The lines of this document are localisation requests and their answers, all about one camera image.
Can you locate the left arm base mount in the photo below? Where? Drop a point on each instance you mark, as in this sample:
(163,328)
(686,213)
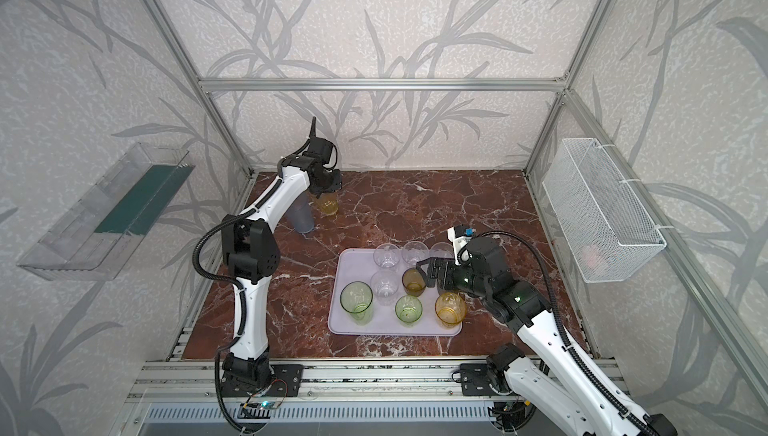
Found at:
(281,380)

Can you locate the white wire basket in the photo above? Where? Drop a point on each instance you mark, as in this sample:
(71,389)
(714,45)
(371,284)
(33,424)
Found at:
(597,205)

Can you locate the light green plastic cup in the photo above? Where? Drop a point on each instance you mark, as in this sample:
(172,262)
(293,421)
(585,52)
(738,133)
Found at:
(357,301)

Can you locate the clear cup back row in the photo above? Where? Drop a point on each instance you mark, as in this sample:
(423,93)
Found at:
(385,286)

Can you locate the amber faceted cup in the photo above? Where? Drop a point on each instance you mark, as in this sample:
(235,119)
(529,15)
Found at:
(450,309)

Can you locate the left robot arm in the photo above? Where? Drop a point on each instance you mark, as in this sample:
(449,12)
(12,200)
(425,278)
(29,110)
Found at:
(252,256)

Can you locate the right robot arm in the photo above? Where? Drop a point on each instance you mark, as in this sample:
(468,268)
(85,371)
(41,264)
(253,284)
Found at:
(572,392)

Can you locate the olive green textured cup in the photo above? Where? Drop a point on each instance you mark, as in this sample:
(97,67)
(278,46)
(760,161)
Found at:
(413,282)

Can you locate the small circuit board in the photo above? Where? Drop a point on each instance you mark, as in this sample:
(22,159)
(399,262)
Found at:
(259,410)

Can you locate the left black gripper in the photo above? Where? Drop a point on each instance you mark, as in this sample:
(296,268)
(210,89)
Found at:
(327,181)

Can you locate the lilac plastic tray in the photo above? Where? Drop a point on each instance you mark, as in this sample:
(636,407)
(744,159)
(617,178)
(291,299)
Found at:
(357,265)

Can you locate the clear plastic wall shelf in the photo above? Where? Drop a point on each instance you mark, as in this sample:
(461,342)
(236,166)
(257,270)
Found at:
(95,238)

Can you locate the green cup back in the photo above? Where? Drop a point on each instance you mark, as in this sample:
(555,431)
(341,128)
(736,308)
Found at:
(408,310)

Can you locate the grey-blue plastic cup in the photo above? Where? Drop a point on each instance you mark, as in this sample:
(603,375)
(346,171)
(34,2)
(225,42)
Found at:
(299,215)

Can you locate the clear faceted cup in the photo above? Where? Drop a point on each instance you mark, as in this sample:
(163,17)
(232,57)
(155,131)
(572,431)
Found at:
(443,250)

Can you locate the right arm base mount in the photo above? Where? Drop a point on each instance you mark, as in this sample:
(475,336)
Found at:
(475,381)

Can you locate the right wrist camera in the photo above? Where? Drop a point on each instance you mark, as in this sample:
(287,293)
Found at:
(459,236)

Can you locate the pink object in basket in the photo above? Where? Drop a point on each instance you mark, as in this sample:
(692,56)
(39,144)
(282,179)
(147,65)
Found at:
(593,259)

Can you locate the yellow plastic cup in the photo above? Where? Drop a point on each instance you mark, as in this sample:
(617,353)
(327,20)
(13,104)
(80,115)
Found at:
(328,204)

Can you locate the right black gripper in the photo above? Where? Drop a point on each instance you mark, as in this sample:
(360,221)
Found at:
(444,274)

